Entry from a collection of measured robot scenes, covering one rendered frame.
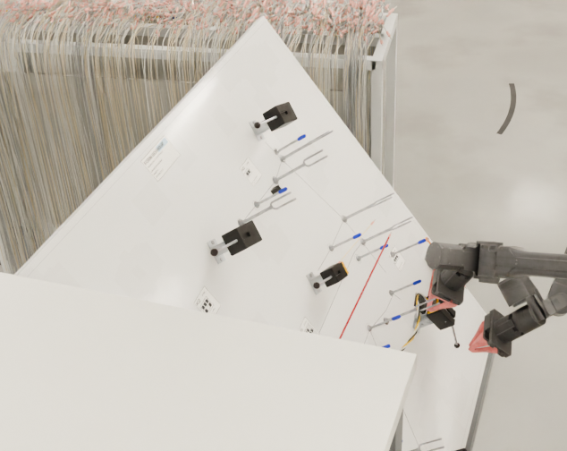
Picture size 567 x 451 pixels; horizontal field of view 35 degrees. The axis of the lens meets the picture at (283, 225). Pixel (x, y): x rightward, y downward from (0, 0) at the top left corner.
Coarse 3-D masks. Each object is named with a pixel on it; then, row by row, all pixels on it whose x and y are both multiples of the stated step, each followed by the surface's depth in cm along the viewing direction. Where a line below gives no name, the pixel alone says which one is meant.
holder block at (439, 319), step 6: (438, 300) 208; (432, 312) 207; (438, 312) 206; (444, 312) 206; (450, 312) 209; (432, 318) 208; (438, 318) 207; (444, 318) 207; (450, 318) 207; (438, 324) 209; (444, 324) 208; (450, 324) 208
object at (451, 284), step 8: (440, 272) 201; (448, 272) 197; (456, 272) 196; (440, 280) 199; (448, 280) 198; (456, 280) 196; (464, 280) 196; (440, 288) 198; (448, 288) 199; (456, 288) 198; (440, 296) 198; (448, 296) 197; (456, 296) 198
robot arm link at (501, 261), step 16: (480, 256) 188; (496, 256) 184; (512, 256) 180; (528, 256) 177; (544, 256) 174; (560, 256) 171; (480, 272) 187; (496, 272) 183; (512, 272) 180; (528, 272) 177; (544, 272) 174; (560, 272) 170
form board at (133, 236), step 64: (256, 64) 204; (192, 128) 179; (320, 128) 214; (128, 192) 158; (192, 192) 171; (256, 192) 186; (320, 192) 204; (384, 192) 225; (64, 256) 143; (128, 256) 153; (192, 256) 164; (256, 256) 178; (320, 256) 194; (384, 256) 214; (256, 320) 171; (320, 320) 186; (448, 384) 213; (448, 448) 203
